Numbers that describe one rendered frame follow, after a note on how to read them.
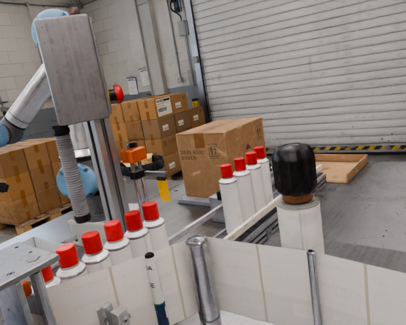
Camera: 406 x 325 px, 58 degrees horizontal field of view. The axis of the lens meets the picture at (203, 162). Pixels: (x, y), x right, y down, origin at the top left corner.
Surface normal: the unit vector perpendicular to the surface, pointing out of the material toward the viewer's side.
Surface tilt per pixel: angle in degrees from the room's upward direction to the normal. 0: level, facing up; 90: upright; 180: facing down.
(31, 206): 90
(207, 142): 90
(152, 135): 90
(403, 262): 0
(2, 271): 0
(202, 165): 90
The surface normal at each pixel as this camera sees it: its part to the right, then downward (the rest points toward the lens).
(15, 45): 0.82, 0.00
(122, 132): -0.48, 0.27
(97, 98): 0.29, 0.18
